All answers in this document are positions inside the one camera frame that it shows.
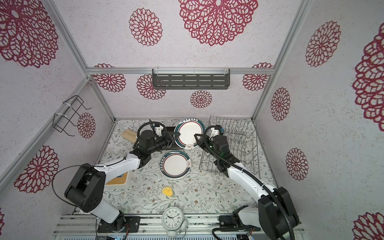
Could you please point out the wire dish rack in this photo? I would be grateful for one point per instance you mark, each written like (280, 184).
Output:
(243, 140)

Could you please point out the white round plate front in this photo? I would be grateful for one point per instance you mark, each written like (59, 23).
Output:
(176, 178)

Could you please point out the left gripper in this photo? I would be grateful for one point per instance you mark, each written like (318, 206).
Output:
(168, 138)

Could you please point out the yellow small piece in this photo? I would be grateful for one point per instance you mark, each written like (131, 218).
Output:
(167, 191)

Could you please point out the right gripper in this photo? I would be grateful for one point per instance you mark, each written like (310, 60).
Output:
(201, 143)

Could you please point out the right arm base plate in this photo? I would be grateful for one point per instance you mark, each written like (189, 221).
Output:
(228, 222)

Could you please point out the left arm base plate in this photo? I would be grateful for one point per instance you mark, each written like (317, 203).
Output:
(123, 224)

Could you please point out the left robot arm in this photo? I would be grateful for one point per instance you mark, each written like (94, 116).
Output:
(86, 188)

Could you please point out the white round plate back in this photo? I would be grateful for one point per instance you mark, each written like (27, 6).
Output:
(175, 163)

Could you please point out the tan sponge block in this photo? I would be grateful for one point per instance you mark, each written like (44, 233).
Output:
(129, 135)

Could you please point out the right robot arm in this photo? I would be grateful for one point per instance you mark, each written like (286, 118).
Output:
(275, 215)

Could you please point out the black wire wall basket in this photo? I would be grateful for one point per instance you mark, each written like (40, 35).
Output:
(71, 109)

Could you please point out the grey wall shelf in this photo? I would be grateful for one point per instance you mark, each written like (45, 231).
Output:
(194, 80)

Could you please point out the white alarm clock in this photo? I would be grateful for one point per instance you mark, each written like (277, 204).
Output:
(174, 222)

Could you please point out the white round plate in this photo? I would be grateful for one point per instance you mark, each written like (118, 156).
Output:
(187, 129)
(175, 163)
(176, 178)

